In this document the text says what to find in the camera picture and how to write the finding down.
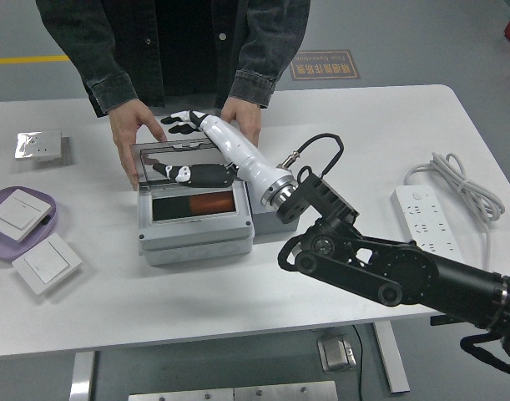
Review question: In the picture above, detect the person's right hand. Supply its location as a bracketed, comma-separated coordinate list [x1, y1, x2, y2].
[108, 99, 169, 192]

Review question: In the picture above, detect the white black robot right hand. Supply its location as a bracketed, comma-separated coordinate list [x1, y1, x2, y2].
[144, 109, 296, 206]

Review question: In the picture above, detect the person's left hand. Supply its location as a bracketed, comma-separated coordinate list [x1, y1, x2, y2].
[220, 98, 263, 148]

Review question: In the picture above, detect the orange cylinder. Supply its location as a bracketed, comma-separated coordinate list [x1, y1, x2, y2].
[189, 191, 235, 215]

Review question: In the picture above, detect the grey junction box clear lid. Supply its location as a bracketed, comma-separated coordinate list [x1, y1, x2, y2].
[129, 140, 255, 267]

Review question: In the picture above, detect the dark grey cube with hole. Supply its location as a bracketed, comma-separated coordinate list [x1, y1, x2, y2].
[242, 179, 300, 237]

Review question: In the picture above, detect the metal floor socket box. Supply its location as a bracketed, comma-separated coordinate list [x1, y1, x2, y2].
[316, 333, 358, 373]

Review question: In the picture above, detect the brown floor sign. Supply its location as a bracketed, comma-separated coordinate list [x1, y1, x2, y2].
[290, 49, 361, 81]

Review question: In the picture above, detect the person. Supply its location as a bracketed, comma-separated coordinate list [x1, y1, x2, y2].
[35, 0, 312, 119]

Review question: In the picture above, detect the yellow floor tape line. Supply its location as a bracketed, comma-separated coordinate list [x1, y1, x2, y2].
[0, 54, 71, 66]

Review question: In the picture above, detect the purple tray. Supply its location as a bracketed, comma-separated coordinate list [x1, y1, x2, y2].
[0, 185, 58, 262]

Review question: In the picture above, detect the white table leg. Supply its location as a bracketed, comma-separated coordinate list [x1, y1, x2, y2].
[68, 351, 96, 401]
[371, 321, 411, 393]

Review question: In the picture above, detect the white wall socket in wrap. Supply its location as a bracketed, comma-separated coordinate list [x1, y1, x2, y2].
[14, 130, 63, 163]

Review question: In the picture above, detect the white wall switch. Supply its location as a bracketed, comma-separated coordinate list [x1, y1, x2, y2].
[11, 232, 83, 296]
[0, 188, 57, 242]

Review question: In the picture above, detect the white power strip cord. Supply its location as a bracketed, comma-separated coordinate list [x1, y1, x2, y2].
[403, 152, 508, 271]

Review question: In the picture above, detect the black floor cable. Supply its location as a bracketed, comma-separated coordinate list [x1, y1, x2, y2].
[352, 324, 364, 401]

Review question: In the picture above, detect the grey metal base plate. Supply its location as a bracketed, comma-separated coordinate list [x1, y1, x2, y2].
[128, 380, 339, 401]

